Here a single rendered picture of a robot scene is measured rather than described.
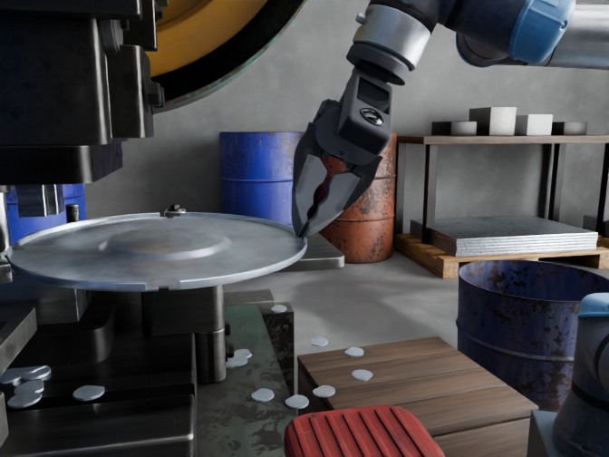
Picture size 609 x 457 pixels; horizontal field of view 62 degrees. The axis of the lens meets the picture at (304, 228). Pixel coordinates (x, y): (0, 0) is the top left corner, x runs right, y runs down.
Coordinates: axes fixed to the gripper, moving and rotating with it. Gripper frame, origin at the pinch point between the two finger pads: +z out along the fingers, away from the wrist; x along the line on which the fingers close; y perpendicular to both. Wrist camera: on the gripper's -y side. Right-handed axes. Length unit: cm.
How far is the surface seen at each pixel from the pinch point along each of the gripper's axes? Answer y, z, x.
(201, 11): 31.1, -20.3, 24.7
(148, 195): 321, 71, 65
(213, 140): 327, 16, 38
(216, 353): -6.6, 14.3, 3.7
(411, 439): -33.9, 2.1, -3.7
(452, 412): 35, 27, -48
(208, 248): -6.2, 4.7, 8.6
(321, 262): -7.3, 1.3, -1.8
